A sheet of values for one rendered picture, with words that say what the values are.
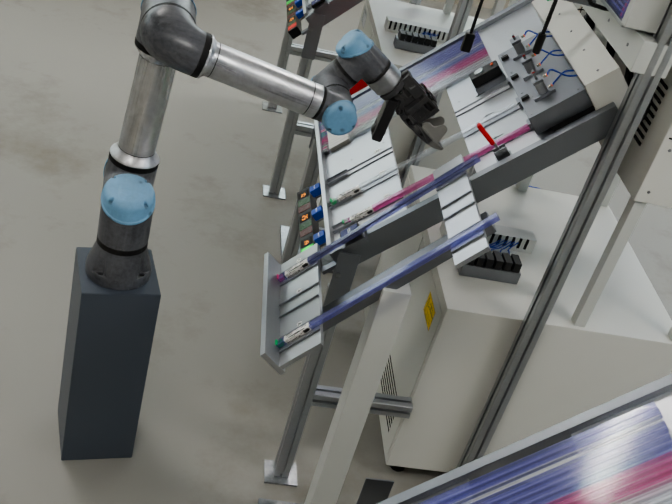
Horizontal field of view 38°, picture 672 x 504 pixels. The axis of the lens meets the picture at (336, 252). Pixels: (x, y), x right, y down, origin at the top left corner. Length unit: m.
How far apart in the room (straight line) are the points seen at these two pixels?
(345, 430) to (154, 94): 0.86
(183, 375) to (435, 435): 0.77
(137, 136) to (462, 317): 0.89
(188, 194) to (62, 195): 0.47
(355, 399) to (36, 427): 0.94
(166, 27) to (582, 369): 1.35
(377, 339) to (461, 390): 0.57
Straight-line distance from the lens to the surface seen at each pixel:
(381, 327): 2.01
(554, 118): 2.18
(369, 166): 2.46
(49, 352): 2.91
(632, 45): 2.11
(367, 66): 2.19
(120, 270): 2.24
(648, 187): 2.30
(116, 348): 2.36
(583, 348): 2.54
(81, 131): 3.98
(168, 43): 2.01
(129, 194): 2.18
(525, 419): 2.67
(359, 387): 2.12
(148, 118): 2.21
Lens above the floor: 1.95
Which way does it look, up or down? 33 degrees down
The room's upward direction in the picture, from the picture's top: 17 degrees clockwise
